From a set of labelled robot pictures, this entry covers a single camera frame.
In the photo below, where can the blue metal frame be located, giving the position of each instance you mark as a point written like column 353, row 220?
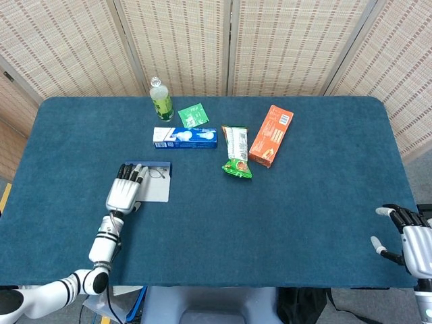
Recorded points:
column 140, row 297

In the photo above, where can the black box device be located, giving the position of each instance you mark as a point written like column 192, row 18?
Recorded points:
column 427, row 207

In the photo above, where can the black screen hinge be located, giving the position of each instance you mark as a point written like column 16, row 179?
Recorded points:
column 8, row 76

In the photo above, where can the orange cracker box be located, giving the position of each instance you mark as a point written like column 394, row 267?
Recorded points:
column 270, row 138

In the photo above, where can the black bag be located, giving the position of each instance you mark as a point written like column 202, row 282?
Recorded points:
column 300, row 303

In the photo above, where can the thin-framed eyeglasses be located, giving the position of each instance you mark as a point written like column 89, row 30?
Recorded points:
column 155, row 173

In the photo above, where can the woven bamboo screen panel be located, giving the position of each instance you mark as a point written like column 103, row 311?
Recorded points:
column 13, row 108
column 290, row 44
column 182, row 44
column 67, row 44
column 398, row 67

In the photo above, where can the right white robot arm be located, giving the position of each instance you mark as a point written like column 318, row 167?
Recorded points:
column 423, row 300

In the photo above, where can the green tea bottle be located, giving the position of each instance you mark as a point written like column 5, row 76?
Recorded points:
column 162, row 101

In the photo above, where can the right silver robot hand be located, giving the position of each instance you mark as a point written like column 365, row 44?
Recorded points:
column 418, row 246

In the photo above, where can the green snack bag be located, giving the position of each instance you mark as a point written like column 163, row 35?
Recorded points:
column 238, row 145

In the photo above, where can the green tea sachet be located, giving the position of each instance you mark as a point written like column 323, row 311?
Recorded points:
column 193, row 115

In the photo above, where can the blue toothpaste box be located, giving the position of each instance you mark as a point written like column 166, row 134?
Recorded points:
column 185, row 135

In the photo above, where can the clear plastic bag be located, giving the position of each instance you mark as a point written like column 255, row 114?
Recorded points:
column 98, row 305

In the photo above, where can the teal tablecloth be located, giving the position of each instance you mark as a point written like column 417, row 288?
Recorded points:
column 270, row 219

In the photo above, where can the small blue box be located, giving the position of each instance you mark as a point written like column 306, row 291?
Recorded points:
column 157, row 190

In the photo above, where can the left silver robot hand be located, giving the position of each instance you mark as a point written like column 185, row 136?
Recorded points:
column 123, row 195

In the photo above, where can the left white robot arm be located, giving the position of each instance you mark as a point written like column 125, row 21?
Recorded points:
column 103, row 246

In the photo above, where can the grey robot torso base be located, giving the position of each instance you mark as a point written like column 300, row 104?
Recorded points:
column 209, row 303

